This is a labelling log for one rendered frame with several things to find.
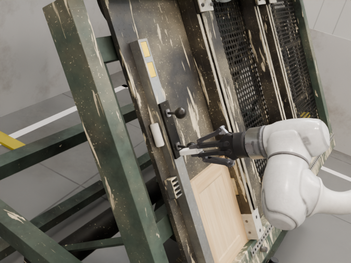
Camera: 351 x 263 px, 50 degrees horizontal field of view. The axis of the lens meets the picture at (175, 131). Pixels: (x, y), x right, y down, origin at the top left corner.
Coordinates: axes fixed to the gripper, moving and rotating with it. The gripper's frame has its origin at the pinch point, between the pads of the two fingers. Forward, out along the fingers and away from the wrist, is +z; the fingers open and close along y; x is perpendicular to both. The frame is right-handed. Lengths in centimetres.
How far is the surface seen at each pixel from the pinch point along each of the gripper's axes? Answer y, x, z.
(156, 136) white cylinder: -5.7, 2.4, 13.7
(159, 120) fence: -10.2, 5.8, 13.1
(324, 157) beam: 65, 166, 10
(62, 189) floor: 44, 83, 194
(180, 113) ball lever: -12.0, 1.5, 0.8
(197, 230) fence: 31.9, 6.3, 11.8
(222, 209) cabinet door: 35.4, 29.6, 14.1
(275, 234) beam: 66, 63, 10
